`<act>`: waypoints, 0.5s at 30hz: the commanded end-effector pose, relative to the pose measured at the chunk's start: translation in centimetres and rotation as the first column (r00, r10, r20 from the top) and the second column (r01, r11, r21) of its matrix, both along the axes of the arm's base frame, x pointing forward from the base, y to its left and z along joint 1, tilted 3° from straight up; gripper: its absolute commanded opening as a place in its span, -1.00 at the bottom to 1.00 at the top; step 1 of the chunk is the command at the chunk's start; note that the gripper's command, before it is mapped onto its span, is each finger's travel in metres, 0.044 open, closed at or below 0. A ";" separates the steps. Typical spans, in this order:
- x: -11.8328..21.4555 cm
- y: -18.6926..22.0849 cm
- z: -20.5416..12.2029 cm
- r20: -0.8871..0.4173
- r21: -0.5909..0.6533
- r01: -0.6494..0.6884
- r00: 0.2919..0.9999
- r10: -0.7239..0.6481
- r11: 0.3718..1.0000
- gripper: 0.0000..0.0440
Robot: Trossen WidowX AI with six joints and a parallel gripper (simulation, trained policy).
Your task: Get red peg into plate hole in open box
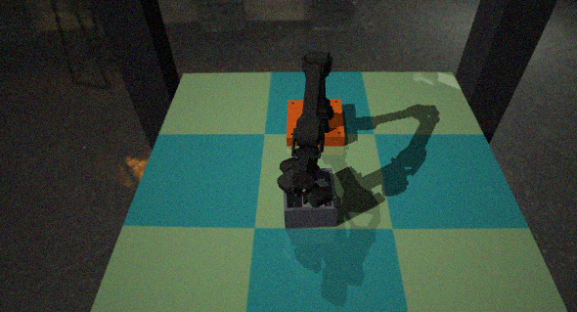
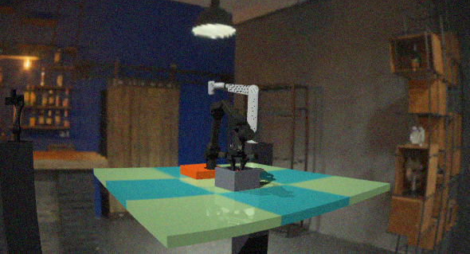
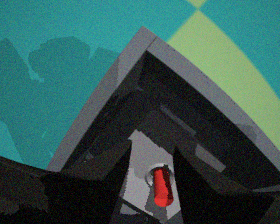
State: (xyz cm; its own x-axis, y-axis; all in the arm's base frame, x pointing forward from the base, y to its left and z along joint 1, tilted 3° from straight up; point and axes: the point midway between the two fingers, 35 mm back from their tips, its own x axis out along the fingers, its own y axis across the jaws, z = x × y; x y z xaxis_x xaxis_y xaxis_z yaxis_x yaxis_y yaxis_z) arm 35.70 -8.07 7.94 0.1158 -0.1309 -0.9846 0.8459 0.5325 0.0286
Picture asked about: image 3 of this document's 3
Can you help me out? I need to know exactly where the red peg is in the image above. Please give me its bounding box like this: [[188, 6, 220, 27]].
[[153, 168, 173, 206]]

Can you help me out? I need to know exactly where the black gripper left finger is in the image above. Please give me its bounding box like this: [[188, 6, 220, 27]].
[[0, 139, 132, 224]]

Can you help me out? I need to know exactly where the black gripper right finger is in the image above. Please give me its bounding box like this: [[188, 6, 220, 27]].
[[172, 145, 280, 224]]

